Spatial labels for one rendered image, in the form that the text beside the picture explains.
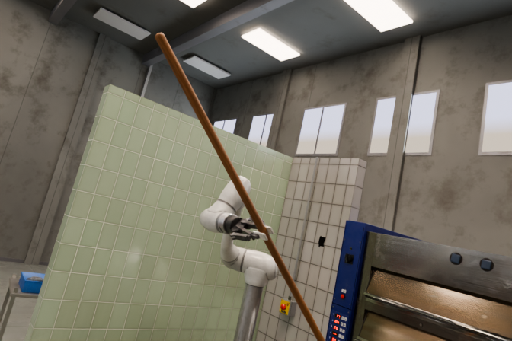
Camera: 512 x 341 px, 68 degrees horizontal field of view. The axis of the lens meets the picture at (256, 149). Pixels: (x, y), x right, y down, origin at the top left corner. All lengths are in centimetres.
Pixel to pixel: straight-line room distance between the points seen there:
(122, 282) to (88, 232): 38
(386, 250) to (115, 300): 168
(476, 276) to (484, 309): 16
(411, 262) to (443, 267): 19
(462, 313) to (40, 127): 954
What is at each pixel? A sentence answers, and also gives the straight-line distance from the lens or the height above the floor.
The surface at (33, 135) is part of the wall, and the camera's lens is 1042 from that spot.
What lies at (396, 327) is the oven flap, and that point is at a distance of 257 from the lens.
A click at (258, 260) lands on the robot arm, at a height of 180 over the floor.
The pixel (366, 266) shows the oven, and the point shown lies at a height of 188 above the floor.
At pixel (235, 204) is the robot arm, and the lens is 172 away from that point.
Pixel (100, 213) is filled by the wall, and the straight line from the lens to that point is 246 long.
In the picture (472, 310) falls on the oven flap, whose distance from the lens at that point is 237.
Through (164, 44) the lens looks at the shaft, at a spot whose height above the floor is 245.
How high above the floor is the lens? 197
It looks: 11 degrees up
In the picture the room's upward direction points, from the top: 13 degrees clockwise
